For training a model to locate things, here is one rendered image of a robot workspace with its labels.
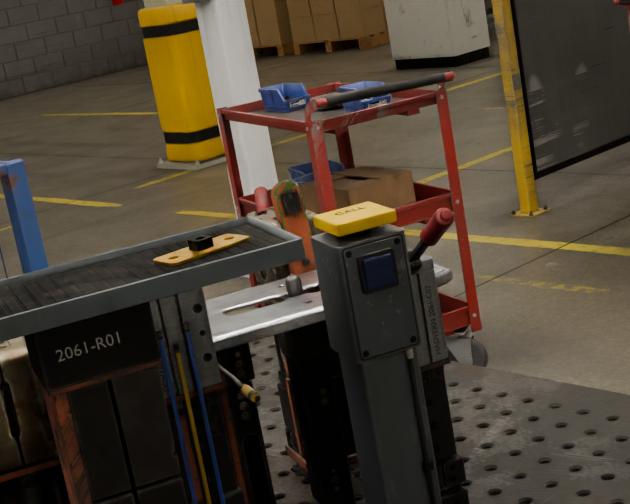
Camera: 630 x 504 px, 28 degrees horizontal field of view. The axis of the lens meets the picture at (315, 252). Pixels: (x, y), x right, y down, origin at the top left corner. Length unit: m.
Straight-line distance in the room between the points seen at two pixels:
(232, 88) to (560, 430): 3.84
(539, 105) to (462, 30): 5.82
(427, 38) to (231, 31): 6.44
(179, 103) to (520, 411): 6.91
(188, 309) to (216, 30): 4.23
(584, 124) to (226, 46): 1.82
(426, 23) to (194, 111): 3.71
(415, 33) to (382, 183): 8.19
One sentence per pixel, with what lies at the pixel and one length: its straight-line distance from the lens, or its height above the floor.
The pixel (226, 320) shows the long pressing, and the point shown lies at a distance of 1.46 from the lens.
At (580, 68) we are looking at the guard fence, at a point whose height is 0.57.
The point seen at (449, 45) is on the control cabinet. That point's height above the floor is 0.20.
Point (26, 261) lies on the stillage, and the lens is 3.63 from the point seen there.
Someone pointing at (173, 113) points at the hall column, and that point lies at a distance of 8.69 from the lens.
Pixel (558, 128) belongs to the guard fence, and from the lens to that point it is 6.01.
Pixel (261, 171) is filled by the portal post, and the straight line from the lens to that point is 5.53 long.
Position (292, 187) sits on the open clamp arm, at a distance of 1.63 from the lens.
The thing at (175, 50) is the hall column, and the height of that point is 0.81.
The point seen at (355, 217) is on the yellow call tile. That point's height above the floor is 1.16.
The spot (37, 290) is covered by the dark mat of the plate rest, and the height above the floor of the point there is 1.16.
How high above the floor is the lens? 1.41
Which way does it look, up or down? 14 degrees down
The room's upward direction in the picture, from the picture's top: 10 degrees counter-clockwise
